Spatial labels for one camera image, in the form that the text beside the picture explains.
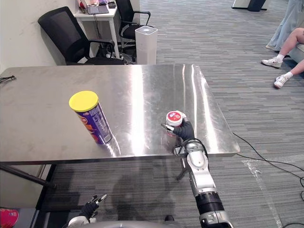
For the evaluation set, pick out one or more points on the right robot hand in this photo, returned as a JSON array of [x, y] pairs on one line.
[[185, 130]]

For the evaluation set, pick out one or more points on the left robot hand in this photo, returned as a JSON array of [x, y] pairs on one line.
[[91, 206]]

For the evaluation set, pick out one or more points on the white gum jar red lid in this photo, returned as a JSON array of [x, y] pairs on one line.
[[174, 122]]

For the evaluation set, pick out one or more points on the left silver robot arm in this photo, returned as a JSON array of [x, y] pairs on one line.
[[78, 221]]

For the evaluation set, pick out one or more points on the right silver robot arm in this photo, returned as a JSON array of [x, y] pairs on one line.
[[204, 180]]

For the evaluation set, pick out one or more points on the purple chips can yellow lid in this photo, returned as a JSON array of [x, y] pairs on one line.
[[92, 117]]

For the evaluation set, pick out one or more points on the silver robot torso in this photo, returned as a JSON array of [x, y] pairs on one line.
[[133, 224]]

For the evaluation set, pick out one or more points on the stainless steel table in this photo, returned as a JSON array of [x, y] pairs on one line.
[[114, 111]]

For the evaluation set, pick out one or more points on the red round package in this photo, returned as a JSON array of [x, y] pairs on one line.
[[8, 216]]

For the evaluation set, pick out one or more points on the white air purifier tower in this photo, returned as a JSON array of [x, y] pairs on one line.
[[145, 45]]

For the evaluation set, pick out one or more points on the small black office chair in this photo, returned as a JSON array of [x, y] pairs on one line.
[[129, 21]]

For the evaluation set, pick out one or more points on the seated person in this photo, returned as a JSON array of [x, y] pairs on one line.
[[285, 57]]

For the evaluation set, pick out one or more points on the white desk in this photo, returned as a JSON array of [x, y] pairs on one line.
[[99, 21]]

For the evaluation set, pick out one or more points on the dark base stand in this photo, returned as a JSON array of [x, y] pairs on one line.
[[249, 4]]

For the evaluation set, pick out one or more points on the large black mesh office chair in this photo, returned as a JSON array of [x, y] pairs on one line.
[[71, 40]]

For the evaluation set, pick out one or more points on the standing person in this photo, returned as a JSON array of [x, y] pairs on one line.
[[286, 25]]

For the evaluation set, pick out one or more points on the dark laptop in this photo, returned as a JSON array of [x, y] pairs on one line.
[[97, 9]]

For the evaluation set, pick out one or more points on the black object on table edge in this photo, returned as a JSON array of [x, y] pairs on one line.
[[7, 78]]

